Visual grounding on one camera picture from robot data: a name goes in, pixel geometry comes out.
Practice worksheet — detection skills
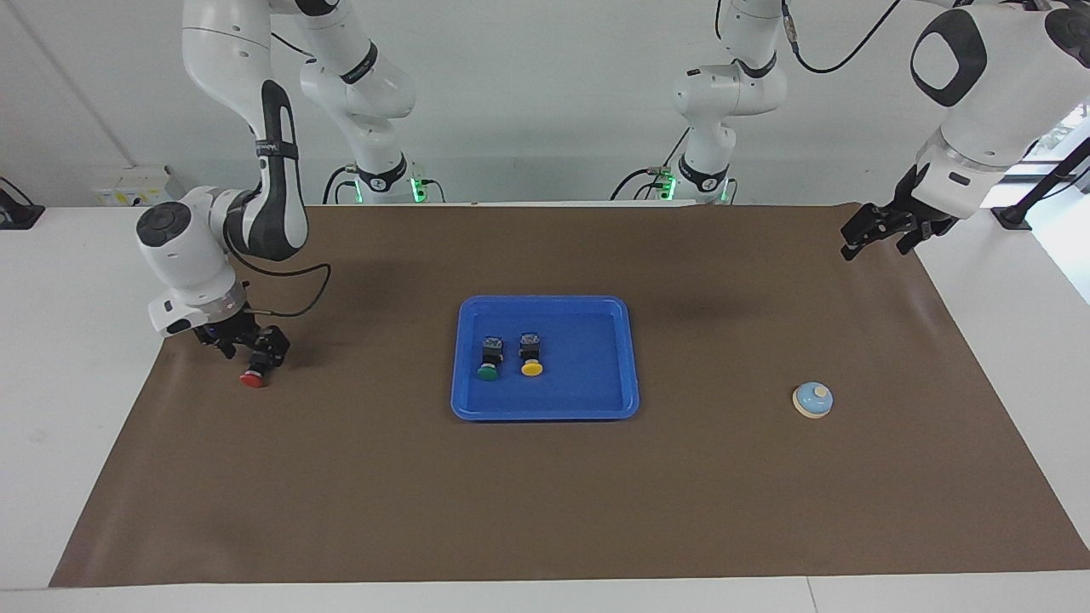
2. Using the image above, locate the blue plastic tray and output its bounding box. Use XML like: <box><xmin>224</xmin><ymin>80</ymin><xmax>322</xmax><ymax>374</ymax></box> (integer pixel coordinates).
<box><xmin>450</xmin><ymin>295</ymin><xmax>640</xmax><ymax>422</ymax></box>

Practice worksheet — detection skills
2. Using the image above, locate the black base cable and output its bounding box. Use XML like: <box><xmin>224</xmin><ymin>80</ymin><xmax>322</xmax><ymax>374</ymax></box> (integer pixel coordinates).
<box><xmin>322</xmin><ymin>164</ymin><xmax>359</xmax><ymax>205</ymax></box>
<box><xmin>610</xmin><ymin>128</ymin><xmax>691</xmax><ymax>203</ymax></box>

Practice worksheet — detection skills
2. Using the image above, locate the blue service bell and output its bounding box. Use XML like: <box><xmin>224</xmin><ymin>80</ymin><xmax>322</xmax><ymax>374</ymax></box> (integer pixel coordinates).
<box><xmin>792</xmin><ymin>381</ymin><xmax>835</xmax><ymax>421</ymax></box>

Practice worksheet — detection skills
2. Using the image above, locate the black right base cable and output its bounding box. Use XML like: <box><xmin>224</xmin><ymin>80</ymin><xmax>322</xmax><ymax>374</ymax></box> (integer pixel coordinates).
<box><xmin>322</xmin><ymin>164</ymin><xmax>359</xmax><ymax>205</ymax></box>

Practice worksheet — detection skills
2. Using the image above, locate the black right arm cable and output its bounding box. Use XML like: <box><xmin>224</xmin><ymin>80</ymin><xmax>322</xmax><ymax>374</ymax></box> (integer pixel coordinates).
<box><xmin>226</xmin><ymin>247</ymin><xmax>331</xmax><ymax>318</ymax></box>

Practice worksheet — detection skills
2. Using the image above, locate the window with greenery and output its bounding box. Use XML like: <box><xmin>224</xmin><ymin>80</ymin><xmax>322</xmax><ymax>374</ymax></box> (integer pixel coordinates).
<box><xmin>1022</xmin><ymin>102</ymin><xmax>1090</xmax><ymax>163</ymax></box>

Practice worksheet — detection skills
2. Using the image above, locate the red push button switch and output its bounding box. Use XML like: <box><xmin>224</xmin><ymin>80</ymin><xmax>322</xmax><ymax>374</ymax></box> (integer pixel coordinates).
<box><xmin>239</xmin><ymin>349</ymin><xmax>275</xmax><ymax>389</ymax></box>

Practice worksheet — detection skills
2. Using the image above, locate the brown table mat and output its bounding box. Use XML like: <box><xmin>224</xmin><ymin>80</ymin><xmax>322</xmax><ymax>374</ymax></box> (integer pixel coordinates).
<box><xmin>49</xmin><ymin>202</ymin><xmax>1090</xmax><ymax>588</ymax></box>

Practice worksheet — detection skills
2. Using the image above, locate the black table clamp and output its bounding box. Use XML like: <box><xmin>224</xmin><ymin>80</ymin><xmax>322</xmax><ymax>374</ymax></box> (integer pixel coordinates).
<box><xmin>0</xmin><ymin>176</ymin><xmax>46</xmax><ymax>231</ymax></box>

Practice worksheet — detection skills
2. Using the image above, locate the white wall socket box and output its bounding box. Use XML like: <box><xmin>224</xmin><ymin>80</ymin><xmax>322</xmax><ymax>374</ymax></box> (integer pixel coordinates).
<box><xmin>92</xmin><ymin>165</ymin><xmax>184</xmax><ymax>207</ymax></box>

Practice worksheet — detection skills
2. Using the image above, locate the black camera stand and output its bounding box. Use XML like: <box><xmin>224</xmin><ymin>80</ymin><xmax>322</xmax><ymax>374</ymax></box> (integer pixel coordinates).
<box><xmin>990</xmin><ymin>136</ymin><xmax>1090</xmax><ymax>232</ymax></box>

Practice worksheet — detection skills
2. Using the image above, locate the black left base cable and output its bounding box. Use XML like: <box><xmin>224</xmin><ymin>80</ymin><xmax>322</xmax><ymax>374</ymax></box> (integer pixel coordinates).
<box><xmin>610</xmin><ymin>128</ymin><xmax>691</xmax><ymax>203</ymax></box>

